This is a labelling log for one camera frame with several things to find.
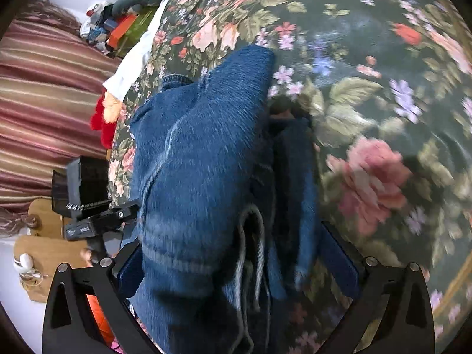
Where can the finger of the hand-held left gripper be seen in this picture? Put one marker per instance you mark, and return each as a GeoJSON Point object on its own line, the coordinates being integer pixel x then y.
{"type": "Point", "coordinates": [118, 214]}

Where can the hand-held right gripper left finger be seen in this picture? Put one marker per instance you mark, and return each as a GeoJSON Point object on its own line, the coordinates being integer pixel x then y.
{"type": "Point", "coordinates": [127, 274]}

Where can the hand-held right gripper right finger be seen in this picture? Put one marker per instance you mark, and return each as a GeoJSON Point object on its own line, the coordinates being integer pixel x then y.
{"type": "Point", "coordinates": [341, 261]}

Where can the blue denim jeans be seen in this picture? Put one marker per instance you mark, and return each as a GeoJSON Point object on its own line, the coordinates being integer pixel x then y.
{"type": "Point", "coordinates": [206, 155]}

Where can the pile of clothes and toys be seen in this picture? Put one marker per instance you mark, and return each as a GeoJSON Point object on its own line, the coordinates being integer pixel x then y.
{"type": "Point", "coordinates": [96, 25]}

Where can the person's left hand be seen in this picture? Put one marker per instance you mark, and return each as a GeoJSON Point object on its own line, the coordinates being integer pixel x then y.
{"type": "Point", "coordinates": [87, 255]}

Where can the orange cloth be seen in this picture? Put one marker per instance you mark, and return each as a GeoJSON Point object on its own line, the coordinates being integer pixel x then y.
{"type": "Point", "coordinates": [97, 309]}

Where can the red plush toy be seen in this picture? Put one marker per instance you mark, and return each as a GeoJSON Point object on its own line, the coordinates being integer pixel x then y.
{"type": "Point", "coordinates": [101, 121]}

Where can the striped pink curtain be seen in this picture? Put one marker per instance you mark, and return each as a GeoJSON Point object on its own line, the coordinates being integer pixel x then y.
{"type": "Point", "coordinates": [48, 118]}

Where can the wooden side table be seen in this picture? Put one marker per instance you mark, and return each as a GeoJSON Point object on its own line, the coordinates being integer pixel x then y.
{"type": "Point", "coordinates": [48, 258]}

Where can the white shirt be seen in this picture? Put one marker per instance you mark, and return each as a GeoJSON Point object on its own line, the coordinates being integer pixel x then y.
{"type": "Point", "coordinates": [136, 55]}

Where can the orange box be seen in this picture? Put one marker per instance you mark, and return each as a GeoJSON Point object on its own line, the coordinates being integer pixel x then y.
{"type": "Point", "coordinates": [120, 31]}

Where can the green floral bag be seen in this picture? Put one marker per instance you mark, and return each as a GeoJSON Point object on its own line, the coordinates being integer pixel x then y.
{"type": "Point", "coordinates": [138, 25]}

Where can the floral printed blanket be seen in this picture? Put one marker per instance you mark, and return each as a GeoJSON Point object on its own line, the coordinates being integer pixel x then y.
{"type": "Point", "coordinates": [368, 81]}

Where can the grey plush cushion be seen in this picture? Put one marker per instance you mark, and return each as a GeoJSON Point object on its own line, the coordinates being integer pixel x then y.
{"type": "Point", "coordinates": [136, 0]}

